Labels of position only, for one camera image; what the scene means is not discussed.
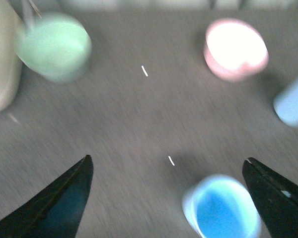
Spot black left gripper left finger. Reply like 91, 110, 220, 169
0, 155, 93, 238

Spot light blue cup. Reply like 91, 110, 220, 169
273, 79, 298, 127
182, 174, 261, 238

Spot grey white curtain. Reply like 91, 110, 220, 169
61, 0, 298, 11

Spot cream white toaster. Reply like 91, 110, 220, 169
0, 0, 22, 112

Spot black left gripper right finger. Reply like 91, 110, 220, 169
242, 157, 298, 238

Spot pink bowl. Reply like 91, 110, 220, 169
204, 18, 269, 82

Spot green bowl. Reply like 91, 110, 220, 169
15, 12, 92, 83

